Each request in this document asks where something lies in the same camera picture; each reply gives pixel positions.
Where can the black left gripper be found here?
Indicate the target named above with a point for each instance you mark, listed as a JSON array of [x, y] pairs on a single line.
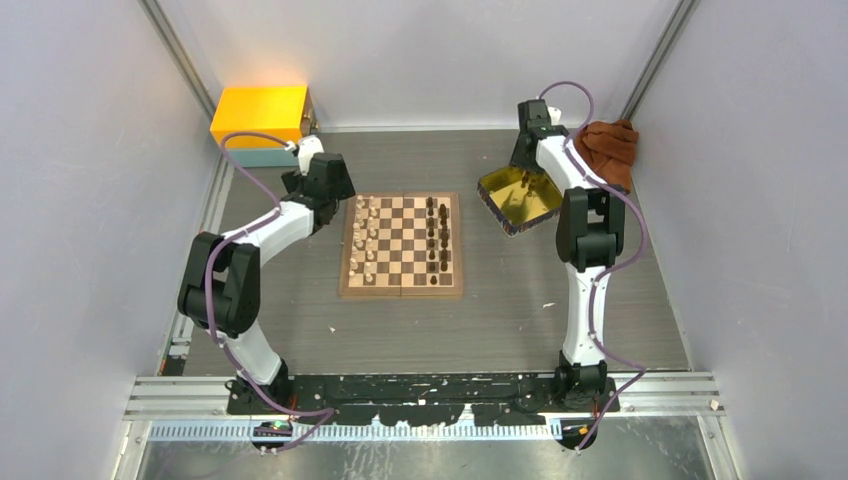
[[294, 181]]

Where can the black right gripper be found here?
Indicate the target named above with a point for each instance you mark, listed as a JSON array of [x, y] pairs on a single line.
[[518, 161]]

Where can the dark chess piece column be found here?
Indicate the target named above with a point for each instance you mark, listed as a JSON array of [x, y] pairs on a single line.
[[444, 238]]

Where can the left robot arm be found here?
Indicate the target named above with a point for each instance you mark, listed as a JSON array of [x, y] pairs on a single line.
[[221, 286]]

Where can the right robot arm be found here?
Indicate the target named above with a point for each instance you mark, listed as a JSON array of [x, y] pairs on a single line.
[[588, 240]]

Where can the wooden chess board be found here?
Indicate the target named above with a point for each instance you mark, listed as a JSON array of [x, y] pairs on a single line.
[[385, 252]]

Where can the teal drawer box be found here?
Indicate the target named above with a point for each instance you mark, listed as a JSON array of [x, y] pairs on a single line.
[[255, 149]]

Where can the yellow tin tray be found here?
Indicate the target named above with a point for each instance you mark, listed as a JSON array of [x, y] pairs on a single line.
[[519, 199]]

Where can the brown cloth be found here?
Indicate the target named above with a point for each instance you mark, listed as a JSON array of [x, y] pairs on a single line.
[[610, 150]]

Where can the yellow drawer box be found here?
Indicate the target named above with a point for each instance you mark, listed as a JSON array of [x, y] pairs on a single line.
[[285, 112]]

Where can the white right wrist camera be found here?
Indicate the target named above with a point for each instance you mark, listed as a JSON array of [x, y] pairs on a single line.
[[555, 115]]

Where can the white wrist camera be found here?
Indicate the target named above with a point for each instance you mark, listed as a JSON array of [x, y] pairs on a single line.
[[555, 115], [307, 148]]

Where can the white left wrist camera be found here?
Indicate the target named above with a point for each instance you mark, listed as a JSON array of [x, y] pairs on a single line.
[[307, 148]]

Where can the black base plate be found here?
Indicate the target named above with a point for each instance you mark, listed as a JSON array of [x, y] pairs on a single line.
[[416, 400]]

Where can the aluminium frame rail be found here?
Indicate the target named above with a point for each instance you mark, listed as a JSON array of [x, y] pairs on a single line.
[[195, 409]]

